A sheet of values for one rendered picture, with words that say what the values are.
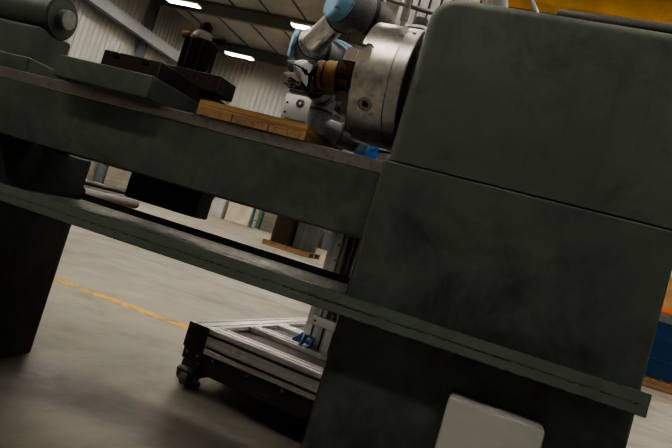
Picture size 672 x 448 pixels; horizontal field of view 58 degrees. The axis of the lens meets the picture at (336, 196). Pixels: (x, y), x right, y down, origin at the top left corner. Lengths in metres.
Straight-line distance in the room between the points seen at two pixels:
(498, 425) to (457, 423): 0.07
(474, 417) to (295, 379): 0.97
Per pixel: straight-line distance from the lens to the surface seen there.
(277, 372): 2.12
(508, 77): 1.35
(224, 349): 2.21
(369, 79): 1.46
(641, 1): 12.74
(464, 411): 1.23
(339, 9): 1.95
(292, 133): 1.45
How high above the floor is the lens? 0.67
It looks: 4 degrees up
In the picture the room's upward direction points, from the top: 16 degrees clockwise
